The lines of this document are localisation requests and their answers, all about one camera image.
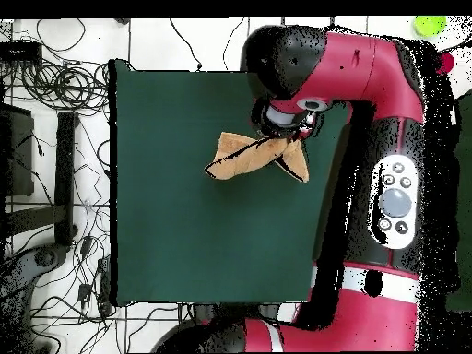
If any black flat panel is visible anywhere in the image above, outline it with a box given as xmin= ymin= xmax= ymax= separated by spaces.
xmin=0 ymin=104 xmax=35 ymax=198

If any grey rectangular floor frame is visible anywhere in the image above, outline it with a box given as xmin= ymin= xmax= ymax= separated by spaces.
xmin=278 ymin=16 xmax=336 ymax=28

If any tan terry towel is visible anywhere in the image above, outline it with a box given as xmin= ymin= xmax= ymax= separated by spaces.
xmin=204 ymin=131 xmax=311 ymax=184

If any black stand bar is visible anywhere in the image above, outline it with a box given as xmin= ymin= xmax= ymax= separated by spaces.
xmin=53 ymin=111 xmax=79 ymax=248

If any spare dark green cloth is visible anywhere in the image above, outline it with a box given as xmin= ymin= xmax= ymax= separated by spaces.
xmin=445 ymin=89 xmax=472 ymax=313

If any pink bowl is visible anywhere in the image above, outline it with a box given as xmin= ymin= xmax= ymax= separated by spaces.
xmin=439 ymin=53 xmax=455 ymax=76

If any grey round base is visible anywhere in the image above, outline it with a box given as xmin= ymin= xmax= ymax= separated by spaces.
xmin=0 ymin=244 xmax=69 ymax=296

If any lime green bowl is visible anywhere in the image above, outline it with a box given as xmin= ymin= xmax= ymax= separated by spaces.
xmin=413 ymin=15 xmax=447 ymax=37

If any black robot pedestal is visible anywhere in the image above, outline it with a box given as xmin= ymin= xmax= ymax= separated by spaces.
xmin=193 ymin=302 xmax=279 ymax=324

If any dark green table cloth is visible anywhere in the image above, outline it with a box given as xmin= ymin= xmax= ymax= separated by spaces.
xmin=109 ymin=58 xmax=351 ymax=306

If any black box device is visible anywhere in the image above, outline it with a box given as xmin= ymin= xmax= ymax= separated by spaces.
xmin=0 ymin=41 xmax=42 ymax=64

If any coil of black cables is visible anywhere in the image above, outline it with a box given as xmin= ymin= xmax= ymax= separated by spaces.
xmin=19 ymin=60 xmax=112 ymax=112

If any thin black floor cable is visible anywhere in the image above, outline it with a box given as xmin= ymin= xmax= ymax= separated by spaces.
xmin=221 ymin=16 xmax=246 ymax=71
xmin=168 ymin=16 xmax=203 ymax=72

